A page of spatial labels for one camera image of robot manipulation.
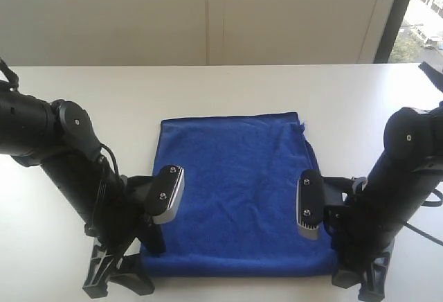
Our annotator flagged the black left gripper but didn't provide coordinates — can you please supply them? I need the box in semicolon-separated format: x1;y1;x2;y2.
40;150;166;299

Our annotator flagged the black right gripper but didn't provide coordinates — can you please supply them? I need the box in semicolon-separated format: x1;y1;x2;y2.
323;163;436;301

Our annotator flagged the blue terry towel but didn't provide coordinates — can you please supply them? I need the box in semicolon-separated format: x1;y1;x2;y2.
141;112;337;277

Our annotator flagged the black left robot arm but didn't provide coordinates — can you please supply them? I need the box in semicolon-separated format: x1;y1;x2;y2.
1;91;165;299

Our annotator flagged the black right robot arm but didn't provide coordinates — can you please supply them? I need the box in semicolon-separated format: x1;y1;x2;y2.
324;107;442;301

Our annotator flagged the white vehicle outside window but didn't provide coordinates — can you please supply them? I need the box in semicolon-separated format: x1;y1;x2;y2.
412;24;442;48

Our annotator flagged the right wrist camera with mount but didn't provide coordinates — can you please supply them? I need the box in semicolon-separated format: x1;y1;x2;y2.
296;169;352;240

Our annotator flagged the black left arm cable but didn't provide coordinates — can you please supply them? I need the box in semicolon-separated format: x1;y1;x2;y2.
82;142;120;233

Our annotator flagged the dark window frame post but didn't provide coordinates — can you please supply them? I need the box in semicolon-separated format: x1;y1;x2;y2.
373;0;410;64

